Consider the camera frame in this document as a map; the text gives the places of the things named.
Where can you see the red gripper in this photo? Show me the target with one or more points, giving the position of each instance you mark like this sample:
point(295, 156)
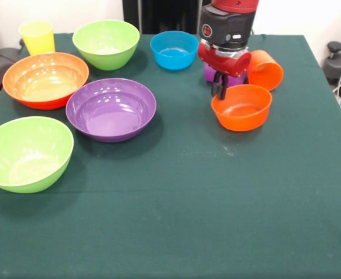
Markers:
point(225, 62)

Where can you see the purple plastic cup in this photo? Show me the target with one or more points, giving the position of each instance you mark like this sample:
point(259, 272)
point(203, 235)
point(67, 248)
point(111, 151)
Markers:
point(208, 74)

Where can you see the small orange plastic bowl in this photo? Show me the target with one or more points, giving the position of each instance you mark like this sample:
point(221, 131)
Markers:
point(242, 113)

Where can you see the orange plastic cup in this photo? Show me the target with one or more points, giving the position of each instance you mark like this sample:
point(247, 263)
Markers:
point(267, 71)

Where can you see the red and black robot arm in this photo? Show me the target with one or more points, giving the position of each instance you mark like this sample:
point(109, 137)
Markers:
point(228, 26)

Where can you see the blue plastic bowl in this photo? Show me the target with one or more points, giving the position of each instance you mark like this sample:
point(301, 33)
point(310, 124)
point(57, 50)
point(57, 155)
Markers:
point(173, 55)

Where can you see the purple plastic bowl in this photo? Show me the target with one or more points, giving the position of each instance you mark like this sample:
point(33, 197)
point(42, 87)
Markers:
point(109, 116)

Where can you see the lime green plastic bowl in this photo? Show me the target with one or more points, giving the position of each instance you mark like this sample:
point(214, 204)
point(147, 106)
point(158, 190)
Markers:
point(106, 56)
point(28, 157)

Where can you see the black stand with knob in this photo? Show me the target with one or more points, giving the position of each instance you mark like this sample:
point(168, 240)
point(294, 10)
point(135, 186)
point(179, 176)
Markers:
point(337, 62)

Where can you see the dark green tablecloth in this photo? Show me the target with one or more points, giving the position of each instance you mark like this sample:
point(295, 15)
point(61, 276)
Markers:
point(187, 203)

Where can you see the wide orange plastic bowl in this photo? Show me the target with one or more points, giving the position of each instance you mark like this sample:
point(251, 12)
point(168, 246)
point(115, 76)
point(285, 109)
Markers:
point(42, 84)

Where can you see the yellow plastic cup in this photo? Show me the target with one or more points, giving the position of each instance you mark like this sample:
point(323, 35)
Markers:
point(39, 40)

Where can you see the black office chair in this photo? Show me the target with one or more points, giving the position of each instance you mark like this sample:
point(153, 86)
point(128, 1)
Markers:
point(1, 62)

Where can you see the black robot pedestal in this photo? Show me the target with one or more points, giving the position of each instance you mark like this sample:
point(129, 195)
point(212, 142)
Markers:
point(170, 14)

